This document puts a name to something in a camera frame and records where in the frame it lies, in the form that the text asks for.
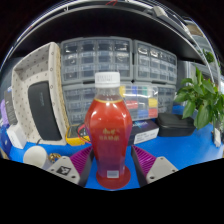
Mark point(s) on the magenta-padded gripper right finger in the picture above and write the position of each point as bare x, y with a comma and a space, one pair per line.
159, 166

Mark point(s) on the black box white label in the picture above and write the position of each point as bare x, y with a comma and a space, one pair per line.
145, 131

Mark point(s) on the clear box coloured parts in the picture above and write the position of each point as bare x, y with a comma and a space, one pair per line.
143, 103

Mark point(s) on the white shelf unit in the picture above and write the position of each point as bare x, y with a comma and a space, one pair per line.
206, 50

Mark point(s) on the blue printed box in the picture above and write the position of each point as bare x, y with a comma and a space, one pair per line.
3, 140

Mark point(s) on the yellow multimeter red leads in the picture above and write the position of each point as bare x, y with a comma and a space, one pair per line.
75, 136

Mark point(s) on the white power adapter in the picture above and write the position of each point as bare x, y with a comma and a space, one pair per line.
217, 137

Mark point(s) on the green potted plant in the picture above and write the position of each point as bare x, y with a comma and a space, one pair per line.
201, 100

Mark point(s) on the grey small-parts drawer cabinet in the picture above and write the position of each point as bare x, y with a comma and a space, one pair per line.
155, 63
96, 55
166, 98
76, 103

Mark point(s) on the dark grey flat box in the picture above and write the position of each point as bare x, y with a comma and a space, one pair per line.
10, 106

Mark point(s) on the dark grey workbench shelf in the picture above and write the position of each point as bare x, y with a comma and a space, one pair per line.
100, 23

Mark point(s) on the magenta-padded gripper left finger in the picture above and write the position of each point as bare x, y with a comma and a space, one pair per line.
65, 169

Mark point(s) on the cream dotted pegboard tray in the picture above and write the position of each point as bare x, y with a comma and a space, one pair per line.
33, 66

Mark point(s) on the black rounded speaker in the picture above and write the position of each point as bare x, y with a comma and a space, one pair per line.
45, 111

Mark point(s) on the red drink bottle white cap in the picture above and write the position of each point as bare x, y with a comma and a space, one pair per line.
108, 133

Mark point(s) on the black zip case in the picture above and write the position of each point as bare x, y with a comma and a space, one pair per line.
175, 125

